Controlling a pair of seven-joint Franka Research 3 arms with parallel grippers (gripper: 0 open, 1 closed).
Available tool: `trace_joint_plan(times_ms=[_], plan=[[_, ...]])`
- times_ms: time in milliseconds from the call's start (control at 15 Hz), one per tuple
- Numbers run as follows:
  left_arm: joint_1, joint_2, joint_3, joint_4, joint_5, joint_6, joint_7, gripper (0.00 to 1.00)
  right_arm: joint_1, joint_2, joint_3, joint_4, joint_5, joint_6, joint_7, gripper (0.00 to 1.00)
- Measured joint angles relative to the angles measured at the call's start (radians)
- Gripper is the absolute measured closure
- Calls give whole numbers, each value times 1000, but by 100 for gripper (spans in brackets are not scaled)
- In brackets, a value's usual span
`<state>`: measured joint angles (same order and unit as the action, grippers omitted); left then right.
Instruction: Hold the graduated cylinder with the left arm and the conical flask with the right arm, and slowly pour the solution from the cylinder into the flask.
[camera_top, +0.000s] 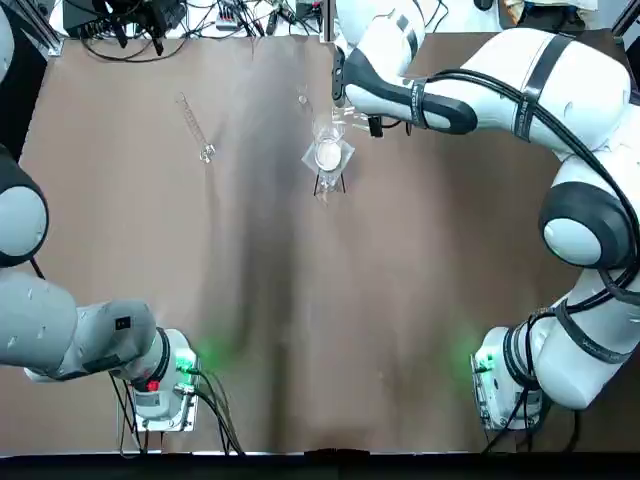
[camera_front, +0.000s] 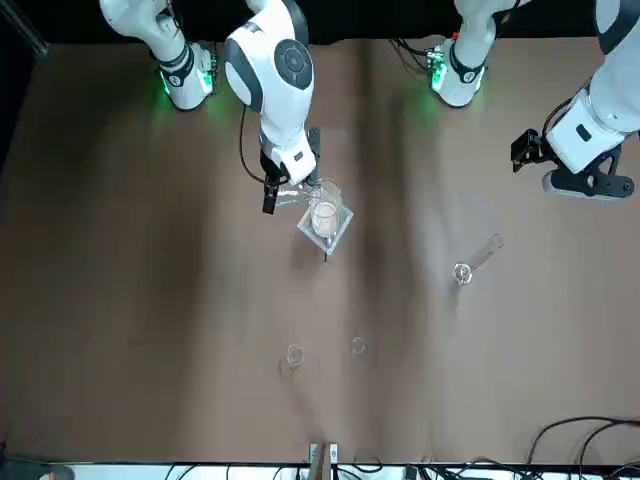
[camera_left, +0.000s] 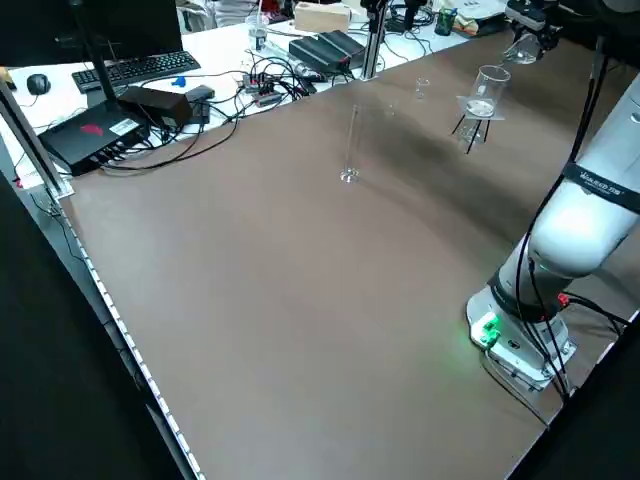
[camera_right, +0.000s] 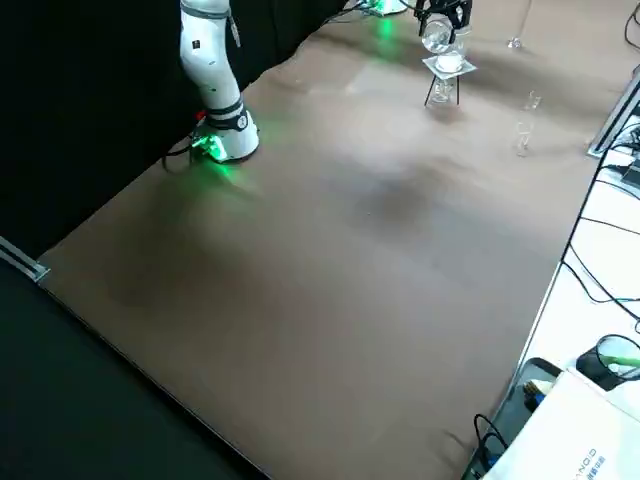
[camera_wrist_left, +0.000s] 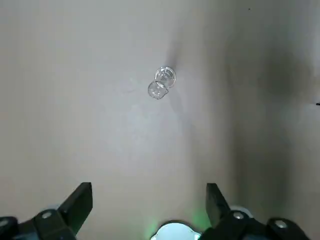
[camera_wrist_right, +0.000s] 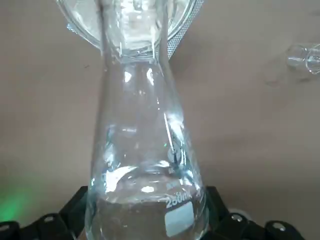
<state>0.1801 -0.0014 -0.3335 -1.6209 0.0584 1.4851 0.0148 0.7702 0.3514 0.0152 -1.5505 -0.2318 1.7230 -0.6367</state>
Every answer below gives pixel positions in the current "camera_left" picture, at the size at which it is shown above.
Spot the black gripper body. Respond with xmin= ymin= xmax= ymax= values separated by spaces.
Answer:
xmin=534 ymin=14 xmax=564 ymax=37

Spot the glass conical flask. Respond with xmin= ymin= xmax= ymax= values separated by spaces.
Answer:
xmin=501 ymin=34 xmax=542 ymax=66

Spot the glass graduated cylinder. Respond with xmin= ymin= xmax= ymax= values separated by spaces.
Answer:
xmin=338 ymin=103 xmax=363 ymax=185

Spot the large glass beaker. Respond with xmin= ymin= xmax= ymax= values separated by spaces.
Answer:
xmin=466 ymin=64 xmax=513 ymax=119

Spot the black mesh pen holder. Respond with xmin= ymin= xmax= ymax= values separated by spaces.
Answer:
xmin=433 ymin=7 xmax=459 ymax=37

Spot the tripod stand with white mesh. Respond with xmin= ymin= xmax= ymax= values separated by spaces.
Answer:
xmin=450 ymin=94 xmax=509 ymax=155

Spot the glass alcohol lamp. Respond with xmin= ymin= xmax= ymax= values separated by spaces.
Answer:
xmin=457 ymin=118 xmax=487 ymax=147

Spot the black ribbed device box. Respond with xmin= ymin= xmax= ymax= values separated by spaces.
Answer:
xmin=315 ymin=29 xmax=367 ymax=64
xmin=288 ymin=35 xmax=346 ymax=72

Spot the light cardboard box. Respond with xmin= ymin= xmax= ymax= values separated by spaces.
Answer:
xmin=293 ymin=1 xmax=352 ymax=34

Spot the clear plastic cup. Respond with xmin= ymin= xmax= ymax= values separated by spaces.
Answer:
xmin=244 ymin=0 xmax=272 ymax=51

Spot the circuit board with red plugs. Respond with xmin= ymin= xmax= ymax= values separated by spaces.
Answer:
xmin=238 ymin=71 xmax=287 ymax=107

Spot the small black adapter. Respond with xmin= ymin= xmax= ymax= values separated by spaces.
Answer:
xmin=184 ymin=84 xmax=217 ymax=104

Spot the black power brick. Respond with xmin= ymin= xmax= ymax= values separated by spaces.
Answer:
xmin=116 ymin=85 xmax=192 ymax=129

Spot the black keyboard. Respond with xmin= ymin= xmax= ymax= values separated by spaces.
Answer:
xmin=70 ymin=49 xmax=203 ymax=95

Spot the black monitor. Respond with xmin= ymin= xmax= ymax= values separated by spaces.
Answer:
xmin=0 ymin=0 xmax=185 ymax=109

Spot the black box with red logo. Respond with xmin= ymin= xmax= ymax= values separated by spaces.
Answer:
xmin=37 ymin=102 xmax=152 ymax=177

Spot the black computer mouse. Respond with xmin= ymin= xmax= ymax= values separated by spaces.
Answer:
xmin=25 ymin=72 xmax=52 ymax=97

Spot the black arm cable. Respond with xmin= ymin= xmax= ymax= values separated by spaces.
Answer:
xmin=514 ymin=47 xmax=611 ymax=401

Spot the aluminium frame post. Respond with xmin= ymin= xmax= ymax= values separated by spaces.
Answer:
xmin=360 ymin=0 xmax=387 ymax=81
xmin=0 ymin=79 xmax=76 ymax=201

